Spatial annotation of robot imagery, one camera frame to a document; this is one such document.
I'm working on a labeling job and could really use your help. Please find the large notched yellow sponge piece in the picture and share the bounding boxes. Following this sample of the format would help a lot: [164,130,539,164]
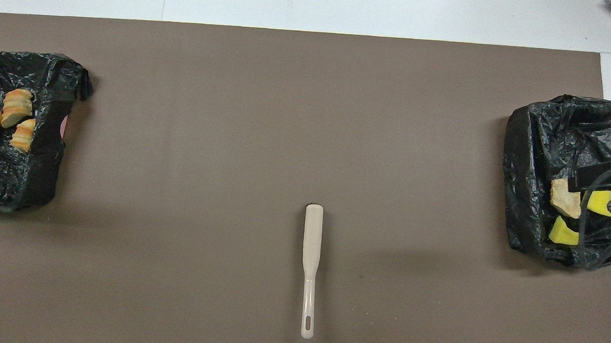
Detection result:
[581,188,611,218]

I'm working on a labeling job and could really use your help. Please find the pale layered bread chunk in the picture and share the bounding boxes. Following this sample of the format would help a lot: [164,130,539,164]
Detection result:
[549,177,585,220]

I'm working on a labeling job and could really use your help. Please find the small yellow sponge wedge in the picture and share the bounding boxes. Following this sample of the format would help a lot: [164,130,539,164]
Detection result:
[547,214,582,247]

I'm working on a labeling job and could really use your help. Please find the beige hand brush black bristles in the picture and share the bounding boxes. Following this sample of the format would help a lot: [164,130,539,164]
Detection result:
[297,203,325,340]

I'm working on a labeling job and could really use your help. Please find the pale ragged bread chunk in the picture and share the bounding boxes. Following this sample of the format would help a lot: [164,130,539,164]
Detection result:
[1,88,34,130]

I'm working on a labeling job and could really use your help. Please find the black bag-lined open bin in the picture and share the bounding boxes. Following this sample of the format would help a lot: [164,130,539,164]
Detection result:
[496,91,611,272]

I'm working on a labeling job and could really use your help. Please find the black bagged bin pink spot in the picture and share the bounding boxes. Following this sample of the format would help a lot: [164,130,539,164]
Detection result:
[0,49,96,217]

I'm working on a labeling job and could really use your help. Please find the brown table mat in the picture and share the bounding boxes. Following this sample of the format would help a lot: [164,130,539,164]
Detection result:
[0,12,611,343]

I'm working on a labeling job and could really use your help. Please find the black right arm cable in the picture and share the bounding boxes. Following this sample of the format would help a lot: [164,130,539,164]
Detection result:
[574,157,611,273]

